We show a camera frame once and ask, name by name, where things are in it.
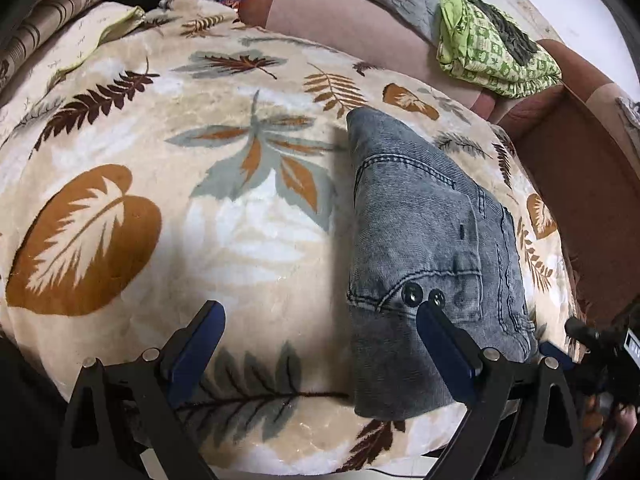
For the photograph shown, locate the grey-blue denim pants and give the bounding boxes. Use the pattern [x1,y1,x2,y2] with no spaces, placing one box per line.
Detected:
[346,107,540,418]

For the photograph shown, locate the cream leaf-print blanket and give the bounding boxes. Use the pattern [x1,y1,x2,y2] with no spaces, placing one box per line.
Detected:
[0,0,591,476]

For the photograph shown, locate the white patterned cloth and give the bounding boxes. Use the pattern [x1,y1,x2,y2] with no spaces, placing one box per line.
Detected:
[617,95,640,136]

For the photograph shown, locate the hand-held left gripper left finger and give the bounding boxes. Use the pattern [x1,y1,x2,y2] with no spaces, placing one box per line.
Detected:
[55,300,227,480]

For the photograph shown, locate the cream pillow with green trim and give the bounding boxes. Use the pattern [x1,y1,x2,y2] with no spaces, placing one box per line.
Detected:
[0,2,146,126]

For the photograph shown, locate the green patterned cloth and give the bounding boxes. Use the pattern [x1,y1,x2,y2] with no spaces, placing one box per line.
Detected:
[425,0,563,98]

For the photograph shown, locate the person's right hand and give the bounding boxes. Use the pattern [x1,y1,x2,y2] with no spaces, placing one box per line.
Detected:
[582,392,638,466]

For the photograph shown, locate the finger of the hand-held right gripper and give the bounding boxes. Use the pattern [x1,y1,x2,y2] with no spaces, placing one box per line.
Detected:
[565,317,601,356]
[539,341,576,372]

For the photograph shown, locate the pink bolster cushion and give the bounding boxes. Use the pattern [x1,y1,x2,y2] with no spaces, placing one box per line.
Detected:
[240,0,506,123]

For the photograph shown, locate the brown striped floral cloth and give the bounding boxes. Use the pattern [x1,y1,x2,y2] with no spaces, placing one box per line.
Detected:
[0,0,141,91]

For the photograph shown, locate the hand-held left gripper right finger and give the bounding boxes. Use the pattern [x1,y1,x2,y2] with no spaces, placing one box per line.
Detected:
[416,300,586,480]

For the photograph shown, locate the brown cushion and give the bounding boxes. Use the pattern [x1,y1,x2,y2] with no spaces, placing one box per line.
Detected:
[500,39,640,161]

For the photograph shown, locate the dark green cloth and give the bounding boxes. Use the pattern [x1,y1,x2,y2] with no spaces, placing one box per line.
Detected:
[457,0,541,68]

